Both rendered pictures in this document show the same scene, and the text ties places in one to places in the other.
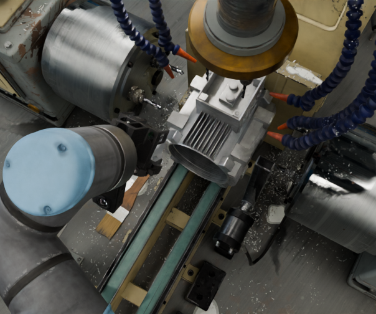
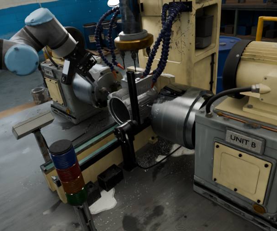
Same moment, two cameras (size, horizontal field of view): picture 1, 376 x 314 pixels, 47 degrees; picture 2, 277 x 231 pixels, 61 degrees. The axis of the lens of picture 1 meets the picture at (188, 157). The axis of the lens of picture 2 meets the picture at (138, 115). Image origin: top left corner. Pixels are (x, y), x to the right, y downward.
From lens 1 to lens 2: 0.81 m
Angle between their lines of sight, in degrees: 41
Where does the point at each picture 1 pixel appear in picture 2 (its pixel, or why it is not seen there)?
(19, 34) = not seen: hidden behind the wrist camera
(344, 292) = (191, 194)
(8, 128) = (56, 123)
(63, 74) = (78, 79)
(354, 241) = (177, 125)
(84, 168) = (48, 14)
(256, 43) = (132, 34)
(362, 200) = (178, 100)
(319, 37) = (177, 68)
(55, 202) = (35, 17)
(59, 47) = not seen: hidden behind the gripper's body
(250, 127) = (144, 96)
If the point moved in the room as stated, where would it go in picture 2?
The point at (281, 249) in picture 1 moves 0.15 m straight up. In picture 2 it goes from (159, 172) to (157, 145)
